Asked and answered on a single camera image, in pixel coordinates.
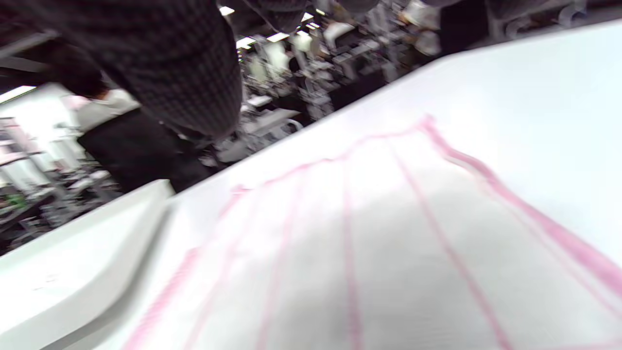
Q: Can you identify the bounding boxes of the black office chair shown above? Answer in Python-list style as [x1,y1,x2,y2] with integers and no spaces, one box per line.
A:
[77,108,217,194]

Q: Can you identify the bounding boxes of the white plastic tray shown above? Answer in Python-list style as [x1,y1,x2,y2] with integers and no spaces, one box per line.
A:
[0,179,176,350]

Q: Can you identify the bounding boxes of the white pink-striped dish cloth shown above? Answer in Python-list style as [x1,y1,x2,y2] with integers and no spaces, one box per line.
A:
[121,114,622,350]

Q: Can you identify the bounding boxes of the person's right hand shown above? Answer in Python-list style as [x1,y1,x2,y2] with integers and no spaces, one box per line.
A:
[0,0,243,141]

